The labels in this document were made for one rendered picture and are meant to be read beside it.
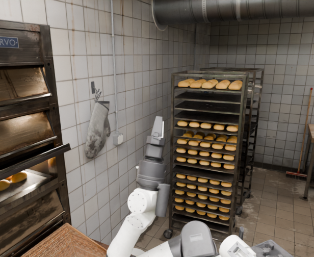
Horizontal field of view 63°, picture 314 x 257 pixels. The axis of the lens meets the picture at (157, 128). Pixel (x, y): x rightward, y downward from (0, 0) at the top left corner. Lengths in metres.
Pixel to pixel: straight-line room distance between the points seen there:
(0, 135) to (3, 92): 0.22
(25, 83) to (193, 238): 1.16
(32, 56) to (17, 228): 0.96
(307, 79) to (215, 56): 1.47
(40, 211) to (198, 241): 1.16
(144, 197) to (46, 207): 1.13
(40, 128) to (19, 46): 0.46
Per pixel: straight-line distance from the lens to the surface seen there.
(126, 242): 0.85
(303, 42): 4.56
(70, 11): 1.81
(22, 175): 1.83
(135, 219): 0.88
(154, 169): 0.77
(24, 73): 1.57
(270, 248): 0.89
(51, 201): 1.84
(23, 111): 1.55
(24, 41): 1.58
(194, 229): 0.88
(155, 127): 0.76
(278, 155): 4.85
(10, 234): 1.71
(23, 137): 1.56
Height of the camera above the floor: 1.95
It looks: 16 degrees down
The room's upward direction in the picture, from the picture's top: straight up
